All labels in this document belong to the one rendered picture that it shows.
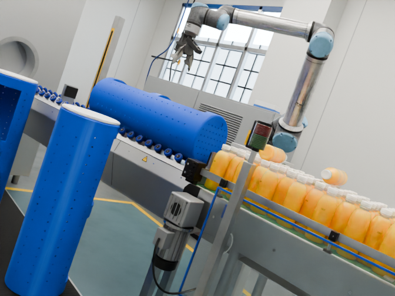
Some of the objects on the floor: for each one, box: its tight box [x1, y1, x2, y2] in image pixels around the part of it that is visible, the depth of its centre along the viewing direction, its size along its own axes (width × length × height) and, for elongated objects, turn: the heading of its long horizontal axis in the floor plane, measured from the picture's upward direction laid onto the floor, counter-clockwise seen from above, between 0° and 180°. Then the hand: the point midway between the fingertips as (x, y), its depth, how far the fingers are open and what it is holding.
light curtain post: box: [85, 16, 125, 109], centre depth 313 cm, size 6×6×170 cm
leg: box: [139, 262, 162, 296], centre depth 203 cm, size 6×6×63 cm
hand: (181, 69), depth 219 cm, fingers open, 14 cm apart
